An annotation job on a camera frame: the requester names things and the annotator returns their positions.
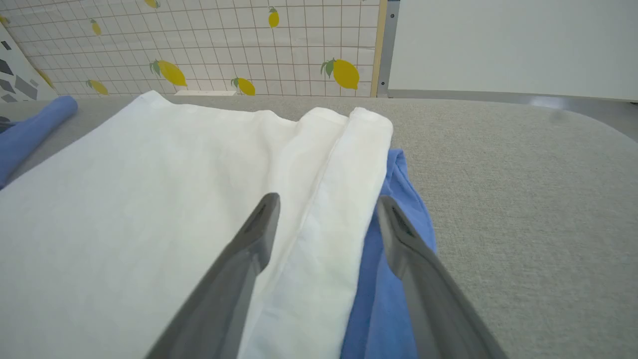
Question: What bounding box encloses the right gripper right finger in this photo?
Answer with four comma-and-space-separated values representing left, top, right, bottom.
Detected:
376, 195, 510, 359

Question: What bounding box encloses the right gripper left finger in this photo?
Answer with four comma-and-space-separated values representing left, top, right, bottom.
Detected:
145, 192, 281, 359

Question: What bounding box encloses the white shirt with blue sleeves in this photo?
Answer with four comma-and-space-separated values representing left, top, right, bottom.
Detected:
0, 90, 438, 359

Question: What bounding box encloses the grey fabric table cover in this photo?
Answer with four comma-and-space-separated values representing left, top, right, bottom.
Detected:
0, 95, 638, 359

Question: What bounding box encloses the white panel with grey shapes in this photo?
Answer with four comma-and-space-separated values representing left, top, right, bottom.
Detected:
0, 22, 58, 103

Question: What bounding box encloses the lemon print panel wooden frame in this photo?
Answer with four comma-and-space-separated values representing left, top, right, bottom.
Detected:
0, 0, 389, 98

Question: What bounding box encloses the grey metal post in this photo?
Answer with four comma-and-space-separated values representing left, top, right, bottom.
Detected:
376, 0, 401, 98

